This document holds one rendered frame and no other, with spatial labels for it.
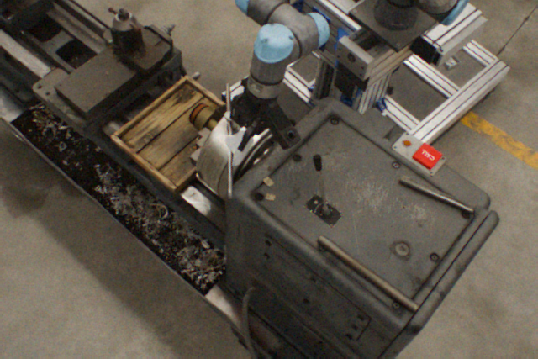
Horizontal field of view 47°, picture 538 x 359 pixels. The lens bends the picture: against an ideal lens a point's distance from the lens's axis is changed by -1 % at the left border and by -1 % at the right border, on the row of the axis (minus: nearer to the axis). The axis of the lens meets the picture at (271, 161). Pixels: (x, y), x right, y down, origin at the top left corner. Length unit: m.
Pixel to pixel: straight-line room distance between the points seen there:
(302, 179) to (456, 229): 0.41
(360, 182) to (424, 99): 1.62
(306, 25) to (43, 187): 2.05
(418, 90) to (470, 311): 1.11
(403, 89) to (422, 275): 1.78
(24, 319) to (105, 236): 0.49
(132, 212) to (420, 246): 1.15
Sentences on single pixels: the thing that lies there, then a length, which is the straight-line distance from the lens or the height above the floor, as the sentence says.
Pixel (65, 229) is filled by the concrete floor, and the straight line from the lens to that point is 3.00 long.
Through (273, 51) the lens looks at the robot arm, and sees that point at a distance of 1.24.
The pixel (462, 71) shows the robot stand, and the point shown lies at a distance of 3.38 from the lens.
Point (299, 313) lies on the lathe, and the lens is 1.86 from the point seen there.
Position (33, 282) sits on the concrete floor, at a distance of 2.93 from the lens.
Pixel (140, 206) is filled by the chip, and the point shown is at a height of 0.59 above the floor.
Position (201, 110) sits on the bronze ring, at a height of 1.11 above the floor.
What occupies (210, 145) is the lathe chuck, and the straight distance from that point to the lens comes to 1.71.
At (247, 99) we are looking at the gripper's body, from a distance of 1.38.
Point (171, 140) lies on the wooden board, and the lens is 2.09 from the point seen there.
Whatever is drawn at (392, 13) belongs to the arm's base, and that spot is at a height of 1.22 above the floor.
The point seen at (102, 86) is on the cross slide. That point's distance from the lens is 2.15.
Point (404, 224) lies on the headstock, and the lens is 1.58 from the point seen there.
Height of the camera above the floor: 2.63
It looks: 59 degrees down
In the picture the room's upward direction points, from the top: 7 degrees clockwise
